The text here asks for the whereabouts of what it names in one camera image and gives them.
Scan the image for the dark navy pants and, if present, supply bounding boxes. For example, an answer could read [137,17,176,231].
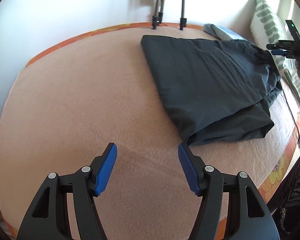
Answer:
[141,35,282,146]

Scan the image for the green white patterned pillow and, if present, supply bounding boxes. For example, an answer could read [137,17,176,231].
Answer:
[249,0,300,138]

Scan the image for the folded light blue garment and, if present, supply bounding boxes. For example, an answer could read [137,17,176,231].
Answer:
[203,23,245,41]

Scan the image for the pink bed blanket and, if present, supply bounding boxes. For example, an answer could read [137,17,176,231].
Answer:
[0,26,299,240]

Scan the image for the orange floral bed sheet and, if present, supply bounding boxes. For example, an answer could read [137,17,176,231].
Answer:
[1,22,300,240]

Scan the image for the silver folded tripod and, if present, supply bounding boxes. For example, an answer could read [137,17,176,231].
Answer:
[152,0,188,30]

